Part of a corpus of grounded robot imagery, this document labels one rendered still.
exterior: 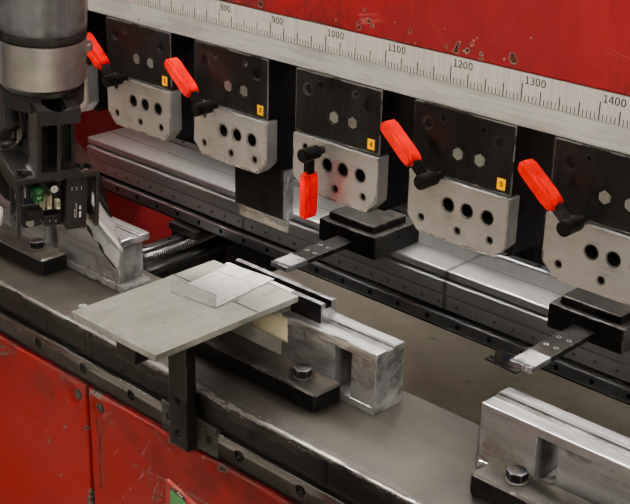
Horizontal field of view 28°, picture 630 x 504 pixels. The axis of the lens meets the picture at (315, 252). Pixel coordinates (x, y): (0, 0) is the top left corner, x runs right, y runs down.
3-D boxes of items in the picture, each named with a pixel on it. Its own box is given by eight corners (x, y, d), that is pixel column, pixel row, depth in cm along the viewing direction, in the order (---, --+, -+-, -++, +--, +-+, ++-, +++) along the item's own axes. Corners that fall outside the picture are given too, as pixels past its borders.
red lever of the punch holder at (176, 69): (163, 56, 174) (200, 111, 172) (186, 52, 177) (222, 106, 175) (158, 64, 176) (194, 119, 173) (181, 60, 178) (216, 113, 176)
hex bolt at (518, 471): (501, 479, 153) (502, 469, 153) (514, 471, 155) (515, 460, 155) (519, 488, 152) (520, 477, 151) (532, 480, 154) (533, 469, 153)
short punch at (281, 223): (235, 216, 185) (234, 154, 181) (244, 212, 186) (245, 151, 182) (283, 234, 179) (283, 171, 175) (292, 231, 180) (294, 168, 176)
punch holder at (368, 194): (291, 186, 169) (293, 67, 163) (334, 172, 175) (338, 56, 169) (375, 216, 160) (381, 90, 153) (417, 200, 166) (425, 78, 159)
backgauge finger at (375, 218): (250, 265, 192) (250, 234, 190) (363, 222, 210) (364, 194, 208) (307, 288, 185) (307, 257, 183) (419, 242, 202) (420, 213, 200)
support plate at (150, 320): (71, 317, 173) (71, 311, 172) (213, 265, 190) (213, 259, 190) (155, 362, 161) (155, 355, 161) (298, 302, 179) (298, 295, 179)
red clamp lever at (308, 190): (295, 218, 165) (296, 147, 161) (316, 211, 167) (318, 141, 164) (304, 222, 163) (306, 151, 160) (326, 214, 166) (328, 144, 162)
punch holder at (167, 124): (108, 121, 194) (103, 16, 188) (151, 111, 200) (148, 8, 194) (171, 144, 185) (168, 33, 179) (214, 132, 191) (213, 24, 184)
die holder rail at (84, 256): (-42, 214, 239) (-46, 166, 235) (-15, 206, 243) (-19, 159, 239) (123, 294, 207) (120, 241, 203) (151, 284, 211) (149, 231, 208)
